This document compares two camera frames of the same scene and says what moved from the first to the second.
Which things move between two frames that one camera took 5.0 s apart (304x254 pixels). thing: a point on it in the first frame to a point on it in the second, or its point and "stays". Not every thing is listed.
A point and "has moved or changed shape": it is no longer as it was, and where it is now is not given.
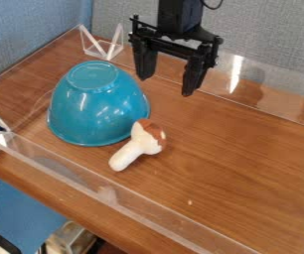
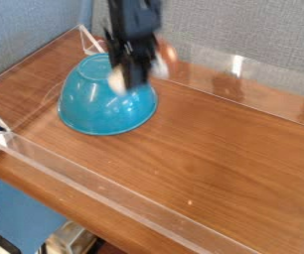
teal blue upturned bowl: (97, 104) has moved or changed shape
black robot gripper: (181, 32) to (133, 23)
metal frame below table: (74, 239) stays
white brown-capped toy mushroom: (148, 139) to (165, 57)
